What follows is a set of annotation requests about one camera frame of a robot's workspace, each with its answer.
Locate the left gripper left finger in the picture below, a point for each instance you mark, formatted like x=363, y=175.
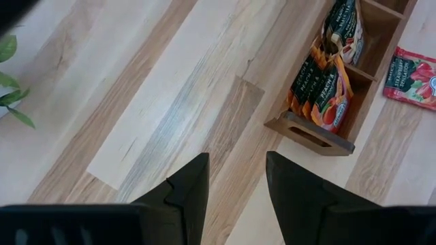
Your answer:
x=190, y=190

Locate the green artificial plant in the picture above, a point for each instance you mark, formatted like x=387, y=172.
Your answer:
x=7, y=47

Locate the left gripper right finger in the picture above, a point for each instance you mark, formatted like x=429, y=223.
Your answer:
x=296, y=197

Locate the wooden three-compartment organizer box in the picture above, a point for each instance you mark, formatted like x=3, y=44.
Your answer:
x=340, y=145

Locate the red strawberry tea packet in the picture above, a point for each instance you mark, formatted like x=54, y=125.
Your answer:
x=408, y=78

